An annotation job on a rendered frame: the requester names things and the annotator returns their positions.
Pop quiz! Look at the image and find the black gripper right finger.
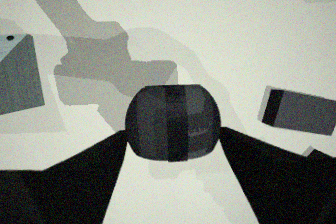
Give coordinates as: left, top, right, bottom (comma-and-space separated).
219, 127, 336, 224

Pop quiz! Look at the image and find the dark grey controller unit with label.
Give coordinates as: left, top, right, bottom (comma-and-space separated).
125, 84, 221, 163

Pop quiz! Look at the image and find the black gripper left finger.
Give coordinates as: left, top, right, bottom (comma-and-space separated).
0, 130, 127, 224

